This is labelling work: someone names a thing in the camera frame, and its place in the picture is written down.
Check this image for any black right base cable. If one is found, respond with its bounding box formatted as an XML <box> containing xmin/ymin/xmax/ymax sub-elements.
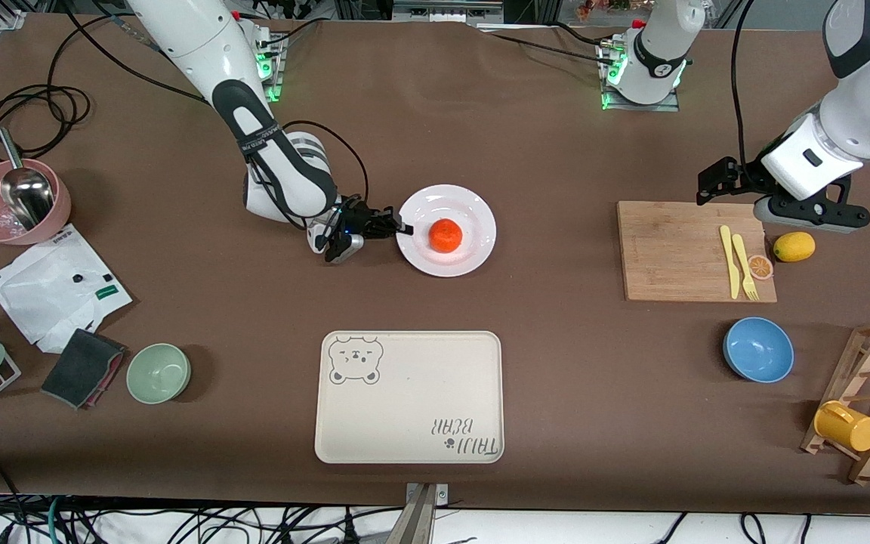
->
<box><xmin>257</xmin><ymin>17</ymin><xmax>324</xmax><ymax>51</ymax></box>

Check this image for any coiled black table cable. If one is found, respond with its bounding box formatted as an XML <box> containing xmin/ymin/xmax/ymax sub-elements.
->
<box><xmin>0</xmin><ymin>13</ymin><xmax>96</xmax><ymax>175</ymax></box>

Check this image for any yellow lemon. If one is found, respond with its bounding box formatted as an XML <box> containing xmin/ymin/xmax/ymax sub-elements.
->
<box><xmin>773</xmin><ymin>231</ymin><xmax>816</xmax><ymax>264</ymax></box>

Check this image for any metal scoop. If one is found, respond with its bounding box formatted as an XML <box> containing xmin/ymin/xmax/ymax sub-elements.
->
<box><xmin>0</xmin><ymin>127</ymin><xmax>55</xmax><ymax>232</ymax></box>

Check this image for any wooden cutting board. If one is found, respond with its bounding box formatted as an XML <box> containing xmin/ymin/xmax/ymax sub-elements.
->
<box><xmin>616</xmin><ymin>200</ymin><xmax>778</xmax><ymax>304</ymax></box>

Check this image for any green bowl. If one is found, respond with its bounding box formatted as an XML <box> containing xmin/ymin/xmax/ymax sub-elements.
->
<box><xmin>126</xmin><ymin>343</ymin><xmax>192</xmax><ymax>405</ymax></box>

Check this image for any blue bowl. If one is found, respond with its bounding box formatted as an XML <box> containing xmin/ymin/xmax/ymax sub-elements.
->
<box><xmin>723</xmin><ymin>317</ymin><xmax>795</xmax><ymax>384</ymax></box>

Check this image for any teal floor cable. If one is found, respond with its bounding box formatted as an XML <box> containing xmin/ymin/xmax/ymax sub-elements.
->
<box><xmin>44</xmin><ymin>496</ymin><xmax>66</xmax><ymax>544</ymax></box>

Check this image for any yellow plastic fork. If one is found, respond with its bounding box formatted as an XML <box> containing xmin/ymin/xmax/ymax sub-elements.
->
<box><xmin>731</xmin><ymin>233</ymin><xmax>760</xmax><ymax>301</ymax></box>

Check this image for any black base cable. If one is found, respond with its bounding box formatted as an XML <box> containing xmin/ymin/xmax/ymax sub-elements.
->
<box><xmin>257</xmin><ymin>17</ymin><xmax>324</xmax><ymax>51</ymax></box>
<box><xmin>479</xmin><ymin>25</ymin><xmax>615</xmax><ymax>67</ymax></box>

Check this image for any orange fruit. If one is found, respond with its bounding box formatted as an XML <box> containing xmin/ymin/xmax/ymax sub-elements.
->
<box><xmin>428</xmin><ymin>218</ymin><xmax>464</xmax><ymax>252</ymax></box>

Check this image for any wooden peg rack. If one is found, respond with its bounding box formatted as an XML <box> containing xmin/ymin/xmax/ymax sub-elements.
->
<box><xmin>800</xmin><ymin>320</ymin><xmax>870</xmax><ymax>486</ymax></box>

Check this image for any dark grey sponge cloth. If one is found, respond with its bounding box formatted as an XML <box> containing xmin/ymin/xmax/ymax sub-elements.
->
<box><xmin>41</xmin><ymin>329</ymin><xmax>128</xmax><ymax>410</ymax></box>

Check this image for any black left base cable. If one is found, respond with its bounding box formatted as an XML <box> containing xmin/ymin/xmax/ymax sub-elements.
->
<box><xmin>479</xmin><ymin>25</ymin><xmax>615</xmax><ymax>67</ymax></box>

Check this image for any beige bear tray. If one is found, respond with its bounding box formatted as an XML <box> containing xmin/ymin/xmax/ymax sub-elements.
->
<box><xmin>314</xmin><ymin>330</ymin><xmax>505</xmax><ymax>464</ymax></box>

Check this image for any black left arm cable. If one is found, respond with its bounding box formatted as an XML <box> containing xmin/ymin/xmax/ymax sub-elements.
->
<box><xmin>730</xmin><ymin>0</ymin><xmax>759</xmax><ymax>173</ymax></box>

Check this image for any white round plate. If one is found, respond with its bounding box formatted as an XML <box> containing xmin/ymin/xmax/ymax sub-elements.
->
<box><xmin>396</xmin><ymin>184</ymin><xmax>497</xmax><ymax>277</ymax></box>

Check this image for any yellow mug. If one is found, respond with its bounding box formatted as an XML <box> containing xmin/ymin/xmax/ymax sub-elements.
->
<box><xmin>813</xmin><ymin>400</ymin><xmax>870</xmax><ymax>453</ymax></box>

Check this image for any white plastic bag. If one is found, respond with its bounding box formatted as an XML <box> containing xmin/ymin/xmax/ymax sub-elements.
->
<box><xmin>0</xmin><ymin>224</ymin><xmax>134</xmax><ymax>354</ymax></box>

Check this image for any yellow plastic knife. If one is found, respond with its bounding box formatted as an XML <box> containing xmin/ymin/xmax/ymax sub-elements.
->
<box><xmin>720</xmin><ymin>224</ymin><xmax>741</xmax><ymax>299</ymax></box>

